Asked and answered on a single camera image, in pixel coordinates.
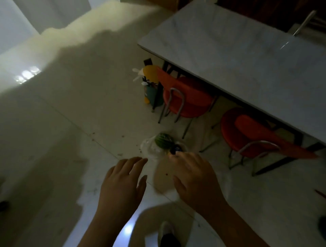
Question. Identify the person's left hand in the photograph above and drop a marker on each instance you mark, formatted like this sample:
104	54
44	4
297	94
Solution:
122	193

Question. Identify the person's right hand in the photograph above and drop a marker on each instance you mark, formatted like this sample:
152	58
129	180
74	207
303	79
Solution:
198	185

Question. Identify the blueberry clamshell box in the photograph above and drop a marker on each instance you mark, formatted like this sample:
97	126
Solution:
176	148

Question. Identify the clear bag of fruit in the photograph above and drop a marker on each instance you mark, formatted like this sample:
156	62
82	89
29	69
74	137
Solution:
149	148

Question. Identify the small watermelon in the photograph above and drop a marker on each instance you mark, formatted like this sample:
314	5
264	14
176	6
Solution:
164	141

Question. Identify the person's black trousers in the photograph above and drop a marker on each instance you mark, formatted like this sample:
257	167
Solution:
170	240

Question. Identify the white shoe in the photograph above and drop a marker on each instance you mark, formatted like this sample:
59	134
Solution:
165	227

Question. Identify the red chair with chrome legs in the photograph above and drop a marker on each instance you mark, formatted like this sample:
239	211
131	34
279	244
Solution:
244	132
193	99

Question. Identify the white table with black legs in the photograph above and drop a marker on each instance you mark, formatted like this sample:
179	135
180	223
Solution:
242	51

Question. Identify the brown wooden furniture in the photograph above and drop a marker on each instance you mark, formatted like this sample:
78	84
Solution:
163	3

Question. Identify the white curtain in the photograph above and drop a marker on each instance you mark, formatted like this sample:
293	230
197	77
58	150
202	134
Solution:
38	15

